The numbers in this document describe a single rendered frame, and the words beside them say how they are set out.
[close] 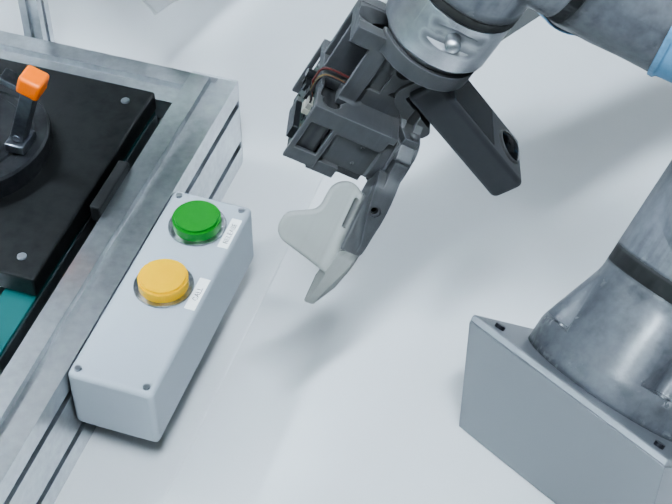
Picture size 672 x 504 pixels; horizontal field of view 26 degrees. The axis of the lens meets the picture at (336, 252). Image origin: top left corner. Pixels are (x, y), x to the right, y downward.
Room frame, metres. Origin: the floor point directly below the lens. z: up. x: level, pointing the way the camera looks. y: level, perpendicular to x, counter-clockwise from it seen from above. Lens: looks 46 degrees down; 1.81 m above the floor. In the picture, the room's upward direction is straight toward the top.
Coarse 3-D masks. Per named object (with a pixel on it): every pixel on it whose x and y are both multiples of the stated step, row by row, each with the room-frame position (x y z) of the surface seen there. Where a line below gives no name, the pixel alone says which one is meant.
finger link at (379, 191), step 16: (384, 176) 0.71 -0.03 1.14; (400, 176) 0.71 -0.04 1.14; (368, 192) 0.71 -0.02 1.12; (384, 192) 0.70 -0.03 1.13; (368, 208) 0.70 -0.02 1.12; (384, 208) 0.70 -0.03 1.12; (352, 224) 0.70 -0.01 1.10; (368, 224) 0.69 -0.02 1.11; (352, 240) 0.69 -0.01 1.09; (368, 240) 0.69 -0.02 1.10
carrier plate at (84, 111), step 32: (0, 64) 1.04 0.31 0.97; (64, 96) 0.99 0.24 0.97; (96, 96) 0.99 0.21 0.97; (128, 96) 0.99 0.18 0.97; (64, 128) 0.95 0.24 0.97; (96, 128) 0.95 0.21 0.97; (128, 128) 0.95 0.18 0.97; (64, 160) 0.91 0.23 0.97; (96, 160) 0.91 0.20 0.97; (32, 192) 0.87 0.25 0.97; (64, 192) 0.87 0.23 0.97; (96, 192) 0.88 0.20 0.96; (0, 224) 0.83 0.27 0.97; (32, 224) 0.83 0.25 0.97; (64, 224) 0.83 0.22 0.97; (0, 256) 0.80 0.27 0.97; (32, 256) 0.80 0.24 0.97; (32, 288) 0.77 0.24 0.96
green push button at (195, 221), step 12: (192, 204) 0.85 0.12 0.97; (204, 204) 0.85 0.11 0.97; (180, 216) 0.84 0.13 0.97; (192, 216) 0.84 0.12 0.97; (204, 216) 0.84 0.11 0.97; (216, 216) 0.84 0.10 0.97; (180, 228) 0.83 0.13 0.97; (192, 228) 0.82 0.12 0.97; (204, 228) 0.82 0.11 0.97; (216, 228) 0.83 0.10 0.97; (192, 240) 0.82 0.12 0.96; (204, 240) 0.82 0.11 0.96
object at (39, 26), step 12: (24, 0) 1.12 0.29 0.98; (36, 0) 1.11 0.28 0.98; (24, 12) 1.12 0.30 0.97; (36, 12) 1.11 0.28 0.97; (48, 12) 1.13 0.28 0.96; (24, 24) 1.12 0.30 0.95; (36, 24) 1.11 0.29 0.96; (48, 24) 1.12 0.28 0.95; (36, 36) 1.11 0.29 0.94; (48, 36) 1.12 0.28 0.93
